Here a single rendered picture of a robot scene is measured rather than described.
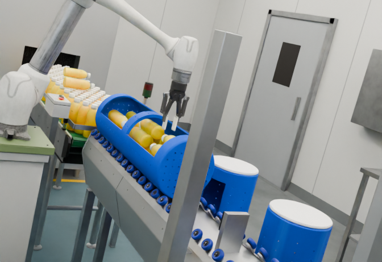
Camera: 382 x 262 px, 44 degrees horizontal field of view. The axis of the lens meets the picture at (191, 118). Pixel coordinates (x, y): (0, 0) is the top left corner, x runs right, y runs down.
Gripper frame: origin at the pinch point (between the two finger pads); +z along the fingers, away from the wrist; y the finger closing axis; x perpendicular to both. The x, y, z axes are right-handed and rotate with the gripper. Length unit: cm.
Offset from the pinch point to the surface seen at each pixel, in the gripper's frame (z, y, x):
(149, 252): 52, -10, -27
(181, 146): 3.6, -6.1, -25.2
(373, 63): -56, 298, 146
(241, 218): 17, 2, -66
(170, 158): 9.3, -9.9, -25.2
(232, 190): 30, 42, -6
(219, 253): 26, -10, -74
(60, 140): 40, -23, 90
